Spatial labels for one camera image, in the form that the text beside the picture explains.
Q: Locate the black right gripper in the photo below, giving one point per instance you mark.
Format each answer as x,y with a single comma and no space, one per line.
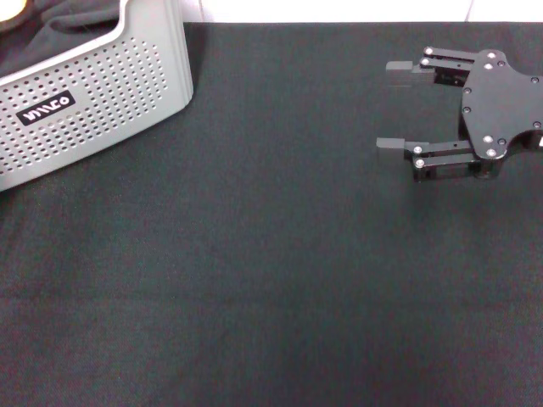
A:
496,106

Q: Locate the black tablecloth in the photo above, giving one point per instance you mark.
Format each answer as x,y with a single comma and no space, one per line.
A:
254,275

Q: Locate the grey perforated storage box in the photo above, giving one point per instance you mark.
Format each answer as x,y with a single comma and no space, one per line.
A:
110,89

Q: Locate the black cloth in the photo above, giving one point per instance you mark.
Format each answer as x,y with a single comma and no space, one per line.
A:
63,38

